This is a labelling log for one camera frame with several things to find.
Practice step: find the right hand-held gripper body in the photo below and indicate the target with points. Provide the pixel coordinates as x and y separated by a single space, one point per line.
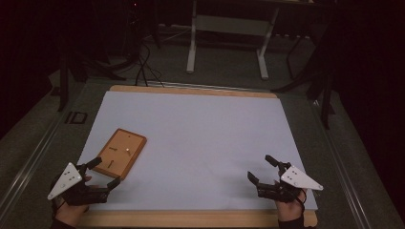
297 181

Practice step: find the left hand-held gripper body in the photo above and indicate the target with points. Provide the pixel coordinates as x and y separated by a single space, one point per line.
74 191

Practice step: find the wooden photo frame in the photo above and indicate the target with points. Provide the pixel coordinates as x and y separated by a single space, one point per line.
122 152

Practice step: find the person's left hand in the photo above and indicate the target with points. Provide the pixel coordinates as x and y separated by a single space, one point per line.
71 214

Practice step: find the person's right hand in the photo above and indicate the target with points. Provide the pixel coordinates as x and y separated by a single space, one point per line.
291 210

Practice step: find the black floor socket box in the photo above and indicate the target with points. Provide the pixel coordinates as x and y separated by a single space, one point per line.
76 117

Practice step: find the white paper sheet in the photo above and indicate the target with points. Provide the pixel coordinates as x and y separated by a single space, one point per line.
197 140

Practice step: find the black metal stand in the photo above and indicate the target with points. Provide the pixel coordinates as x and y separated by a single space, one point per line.
63 82
326 98

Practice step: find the white metal table frame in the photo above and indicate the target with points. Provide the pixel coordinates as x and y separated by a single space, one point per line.
229 25

